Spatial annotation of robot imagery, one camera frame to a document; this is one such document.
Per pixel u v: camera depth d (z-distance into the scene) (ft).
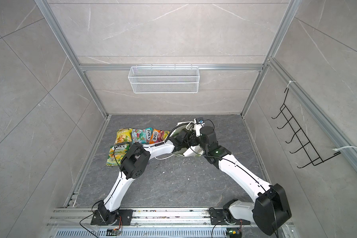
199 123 2.21
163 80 3.30
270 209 1.32
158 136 3.35
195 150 2.51
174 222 2.40
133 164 1.91
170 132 3.50
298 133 2.25
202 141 2.02
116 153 3.12
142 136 3.39
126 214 2.44
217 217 2.40
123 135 3.31
